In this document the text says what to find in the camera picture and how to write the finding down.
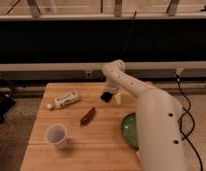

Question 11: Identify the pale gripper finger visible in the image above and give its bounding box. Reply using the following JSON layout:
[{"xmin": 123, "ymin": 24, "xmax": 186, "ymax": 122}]
[{"xmin": 115, "ymin": 93, "xmax": 122, "ymax": 105}]

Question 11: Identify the black rectangular eraser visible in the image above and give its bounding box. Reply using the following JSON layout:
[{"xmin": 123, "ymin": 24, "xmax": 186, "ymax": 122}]
[{"xmin": 100, "ymin": 92, "xmax": 112, "ymax": 103}]

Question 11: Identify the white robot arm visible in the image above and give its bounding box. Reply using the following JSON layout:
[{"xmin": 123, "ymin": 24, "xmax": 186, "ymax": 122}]
[{"xmin": 102, "ymin": 60, "xmax": 188, "ymax": 171}]

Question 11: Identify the green round plate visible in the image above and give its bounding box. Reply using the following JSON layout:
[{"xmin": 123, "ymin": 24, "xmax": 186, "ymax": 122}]
[{"xmin": 121, "ymin": 113, "xmax": 139, "ymax": 150}]

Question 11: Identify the white plastic bottle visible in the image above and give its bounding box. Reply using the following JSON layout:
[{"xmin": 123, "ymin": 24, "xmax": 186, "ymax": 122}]
[{"xmin": 46, "ymin": 90, "xmax": 80, "ymax": 110}]

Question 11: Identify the brown red marker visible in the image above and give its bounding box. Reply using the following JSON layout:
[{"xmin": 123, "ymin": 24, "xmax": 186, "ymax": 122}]
[{"xmin": 80, "ymin": 107, "xmax": 96, "ymax": 126}]

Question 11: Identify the black object at left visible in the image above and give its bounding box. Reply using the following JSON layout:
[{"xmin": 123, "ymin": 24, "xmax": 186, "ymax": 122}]
[{"xmin": 0, "ymin": 73, "xmax": 15, "ymax": 124}]

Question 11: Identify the black hanging cable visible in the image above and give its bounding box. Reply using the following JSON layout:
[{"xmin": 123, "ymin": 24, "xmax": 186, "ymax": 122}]
[{"xmin": 109, "ymin": 10, "xmax": 138, "ymax": 64}]

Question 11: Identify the black floor cable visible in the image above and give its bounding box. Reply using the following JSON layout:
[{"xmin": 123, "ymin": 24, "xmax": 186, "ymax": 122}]
[{"xmin": 175, "ymin": 73, "xmax": 204, "ymax": 171}]

